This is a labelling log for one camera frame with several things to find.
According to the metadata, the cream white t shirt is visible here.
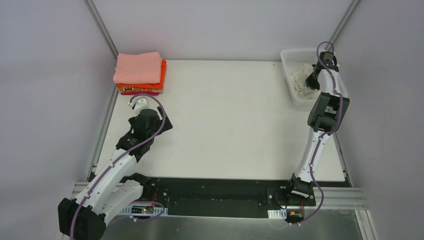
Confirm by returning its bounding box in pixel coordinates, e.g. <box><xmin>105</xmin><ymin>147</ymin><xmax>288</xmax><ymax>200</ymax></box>
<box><xmin>289</xmin><ymin>64</ymin><xmax>320</xmax><ymax>100</ymax></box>

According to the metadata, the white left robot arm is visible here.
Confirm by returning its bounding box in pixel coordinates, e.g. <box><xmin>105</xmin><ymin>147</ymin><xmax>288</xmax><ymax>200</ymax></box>
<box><xmin>58</xmin><ymin>106</ymin><xmax>173</xmax><ymax>240</ymax></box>

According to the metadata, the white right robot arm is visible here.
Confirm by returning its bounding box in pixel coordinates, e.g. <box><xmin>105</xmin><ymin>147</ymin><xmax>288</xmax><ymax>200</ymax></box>
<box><xmin>283</xmin><ymin>51</ymin><xmax>350</xmax><ymax>205</ymax></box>

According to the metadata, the white plastic basket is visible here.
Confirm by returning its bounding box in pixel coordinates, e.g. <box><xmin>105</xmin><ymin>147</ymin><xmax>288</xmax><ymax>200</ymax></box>
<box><xmin>280</xmin><ymin>48</ymin><xmax>334</xmax><ymax>107</ymax></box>

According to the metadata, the magenta folded t shirt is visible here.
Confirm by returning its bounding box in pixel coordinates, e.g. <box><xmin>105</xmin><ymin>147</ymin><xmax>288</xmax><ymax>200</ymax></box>
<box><xmin>120</xmin><ymin>92</ymin><xmax>160</xmax><ymax>96</ymax></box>

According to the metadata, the orange folded t shirt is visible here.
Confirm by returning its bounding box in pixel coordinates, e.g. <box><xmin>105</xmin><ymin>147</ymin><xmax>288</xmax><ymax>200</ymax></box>
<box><xmin>115</xmin><ymin>59</ymin><xmax>168</xmax><ymax>90</ymax></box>

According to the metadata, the brown patterned folded t shirt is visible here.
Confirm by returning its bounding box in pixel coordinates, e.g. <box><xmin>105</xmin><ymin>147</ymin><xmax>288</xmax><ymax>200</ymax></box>
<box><xmin>117</xmin><ymin>86</ymin><xmax>164</xmax><ymax>93</ymax></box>

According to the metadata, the pink folded t shirt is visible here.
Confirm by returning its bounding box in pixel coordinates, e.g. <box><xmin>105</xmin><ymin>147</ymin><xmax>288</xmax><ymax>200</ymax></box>
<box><xmin>113</xmin><ymin>52</ymin><xmax>163</xmax><ymax>84</ymax></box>

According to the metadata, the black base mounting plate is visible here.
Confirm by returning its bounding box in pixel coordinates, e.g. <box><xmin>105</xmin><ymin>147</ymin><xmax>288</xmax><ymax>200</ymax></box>
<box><xmin>140</xmin><ymin>177</ymin><xmax>316</xmax><ymax>218</ymax></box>

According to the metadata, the left white cable duct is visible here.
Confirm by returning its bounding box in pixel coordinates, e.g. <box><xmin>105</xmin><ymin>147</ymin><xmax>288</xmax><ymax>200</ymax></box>
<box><xmin>117</xmin><ymin>204</ymin><xmax>168</xmax><ymax>217</ymax></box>

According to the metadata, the white cable duct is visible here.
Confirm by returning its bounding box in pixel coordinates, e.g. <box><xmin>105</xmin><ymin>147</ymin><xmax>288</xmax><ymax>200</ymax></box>
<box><xmin>267</xmin><ymin>209</ymin><xmax>287</xmax><ymax>220</ymax></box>
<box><xmin>117</xmin><ymin>204</ymin><xmax>168</xmax><ymax>217</ymax></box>

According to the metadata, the aluminium frame rail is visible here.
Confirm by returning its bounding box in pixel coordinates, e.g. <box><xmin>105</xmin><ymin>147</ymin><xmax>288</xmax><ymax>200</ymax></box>
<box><xmin>71</xmin><ymin>182</ymin><xmax>369</xmax><ymax>210</ymax></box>

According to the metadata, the right white cable duct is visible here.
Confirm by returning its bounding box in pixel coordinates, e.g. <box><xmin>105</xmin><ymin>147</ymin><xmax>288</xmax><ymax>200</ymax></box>
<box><xmin>267</xmin><ymin>209</ymin><xmax>287</xmax><ymax>220</ymax></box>

